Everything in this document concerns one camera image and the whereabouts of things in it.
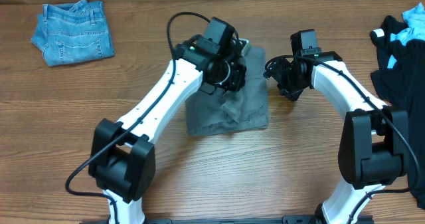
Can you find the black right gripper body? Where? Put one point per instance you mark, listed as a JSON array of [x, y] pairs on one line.
[[291, 84]]

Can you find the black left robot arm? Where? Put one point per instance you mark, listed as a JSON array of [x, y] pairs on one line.
[[123, 152]]

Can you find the black garment with white label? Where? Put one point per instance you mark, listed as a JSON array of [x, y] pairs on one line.
[[400, 77]]

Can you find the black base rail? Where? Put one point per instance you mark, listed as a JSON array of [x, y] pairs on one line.
[[229, 220]]

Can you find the light blue cloth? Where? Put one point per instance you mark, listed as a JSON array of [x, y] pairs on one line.
[[411, 26]]

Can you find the grey shorts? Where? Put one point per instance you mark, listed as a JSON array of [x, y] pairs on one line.
[[211, 112]]

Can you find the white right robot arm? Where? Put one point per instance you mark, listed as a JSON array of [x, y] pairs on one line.
[[373, 151]]

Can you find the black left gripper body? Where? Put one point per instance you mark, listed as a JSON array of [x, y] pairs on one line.
[[227, 74]]

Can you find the folded blue denim jeans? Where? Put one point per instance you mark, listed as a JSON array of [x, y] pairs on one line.
[[71, 33]]

